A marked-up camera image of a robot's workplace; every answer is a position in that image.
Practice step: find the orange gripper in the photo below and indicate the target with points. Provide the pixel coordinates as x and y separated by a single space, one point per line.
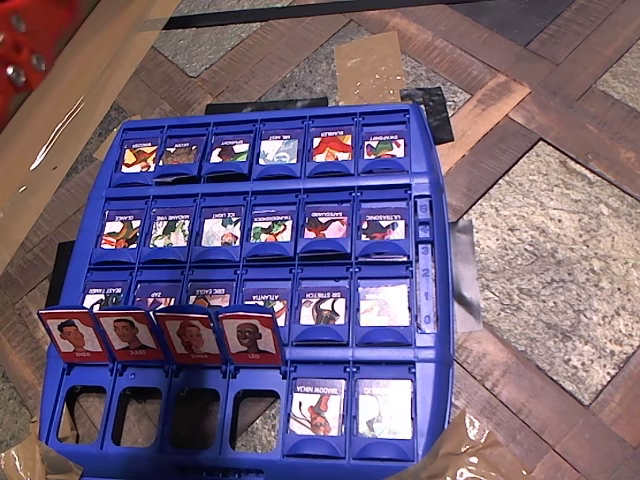
19 47

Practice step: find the red card Lucia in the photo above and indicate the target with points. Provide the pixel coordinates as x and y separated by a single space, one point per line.
317 407

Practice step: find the red card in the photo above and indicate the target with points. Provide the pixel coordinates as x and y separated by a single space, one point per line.
385 407

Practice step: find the blue flip tile Whoosh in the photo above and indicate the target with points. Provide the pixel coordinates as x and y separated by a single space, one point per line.
140 157

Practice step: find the blue flip tile Gecko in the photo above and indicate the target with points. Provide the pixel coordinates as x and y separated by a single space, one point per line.
179 156

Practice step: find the blue flip tile Spright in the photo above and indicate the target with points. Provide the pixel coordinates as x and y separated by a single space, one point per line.
229 152

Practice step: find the purple Beast game card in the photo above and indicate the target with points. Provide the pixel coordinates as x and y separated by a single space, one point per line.
102 290

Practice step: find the blue flip tile Mr Mist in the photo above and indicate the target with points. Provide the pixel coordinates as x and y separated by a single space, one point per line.
278 151

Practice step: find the purple Zap game card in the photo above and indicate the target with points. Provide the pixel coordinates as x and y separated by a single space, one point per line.
160 292

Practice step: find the red character face card tile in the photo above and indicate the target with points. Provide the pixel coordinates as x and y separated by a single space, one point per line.
131 335
75 335

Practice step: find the blue flip tile Rumbler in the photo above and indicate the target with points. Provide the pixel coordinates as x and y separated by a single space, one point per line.
331 149

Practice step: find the red card Emma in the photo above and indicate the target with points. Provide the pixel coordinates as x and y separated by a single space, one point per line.
192 337

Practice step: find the blue flip tile Atlantia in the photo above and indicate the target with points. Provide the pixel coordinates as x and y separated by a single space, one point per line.
265 295

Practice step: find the red card Leo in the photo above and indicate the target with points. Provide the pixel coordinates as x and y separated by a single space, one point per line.
250 337

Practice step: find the blue flip tile Sir Stretch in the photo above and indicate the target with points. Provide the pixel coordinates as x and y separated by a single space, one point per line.
322 310

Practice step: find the purple Ultrasonic game card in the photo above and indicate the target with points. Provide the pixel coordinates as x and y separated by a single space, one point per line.
382 227

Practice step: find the blue flip tile faded picture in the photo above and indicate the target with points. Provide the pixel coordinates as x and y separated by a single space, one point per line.
384 307

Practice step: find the brown packing tape piece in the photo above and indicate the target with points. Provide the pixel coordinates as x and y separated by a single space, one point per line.
105 147
465 455
370 67
25 460

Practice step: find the long black tape strip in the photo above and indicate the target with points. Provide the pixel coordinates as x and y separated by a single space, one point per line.
250 18

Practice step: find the black tape piece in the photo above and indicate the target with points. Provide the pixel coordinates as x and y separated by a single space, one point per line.
265 104
59 272
437 112

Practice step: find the blue plastic Guess Who board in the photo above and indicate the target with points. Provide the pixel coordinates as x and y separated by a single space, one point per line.
250 189

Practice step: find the glossy dark tape piece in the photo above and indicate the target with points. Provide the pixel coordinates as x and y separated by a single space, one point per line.
465 270

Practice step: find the brown cardboard box wall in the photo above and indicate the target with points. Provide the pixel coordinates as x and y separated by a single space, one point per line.
90 75

